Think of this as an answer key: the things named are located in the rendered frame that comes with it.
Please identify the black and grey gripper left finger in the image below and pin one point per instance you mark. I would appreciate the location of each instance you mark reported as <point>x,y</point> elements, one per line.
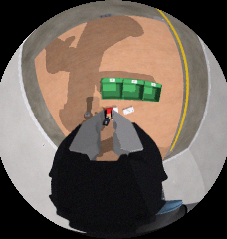
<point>84,139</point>

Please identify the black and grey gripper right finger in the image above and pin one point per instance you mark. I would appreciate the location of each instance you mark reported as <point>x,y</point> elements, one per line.
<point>132,140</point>

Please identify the white domino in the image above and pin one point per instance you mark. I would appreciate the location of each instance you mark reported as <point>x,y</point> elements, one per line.
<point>128,110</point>

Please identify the green three-compartment bin rack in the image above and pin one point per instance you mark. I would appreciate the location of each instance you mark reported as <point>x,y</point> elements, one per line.
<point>111,89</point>

